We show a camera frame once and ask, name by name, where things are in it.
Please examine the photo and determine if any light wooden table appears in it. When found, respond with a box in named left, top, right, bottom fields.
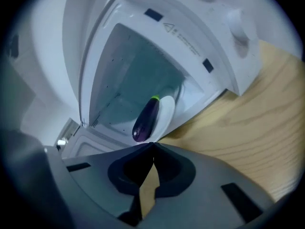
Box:
left=139, top=39, right=305, bottom=220

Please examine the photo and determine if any white microwave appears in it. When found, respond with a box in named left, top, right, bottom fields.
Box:
left=30, top=0, right=262, bottom=158

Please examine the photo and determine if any purple eggplant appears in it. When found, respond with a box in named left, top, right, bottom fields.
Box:
left=132, top=94, right=161, bottom=143

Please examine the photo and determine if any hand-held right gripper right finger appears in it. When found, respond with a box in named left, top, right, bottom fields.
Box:
left=140, top=142, right=277, bottom=229

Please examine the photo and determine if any white round plate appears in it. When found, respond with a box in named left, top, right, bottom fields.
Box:
left=149, top=95, right=176, bottom=143

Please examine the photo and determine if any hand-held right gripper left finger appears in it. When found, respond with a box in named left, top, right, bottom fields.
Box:
left=62, top=142, right=155, bottom=227

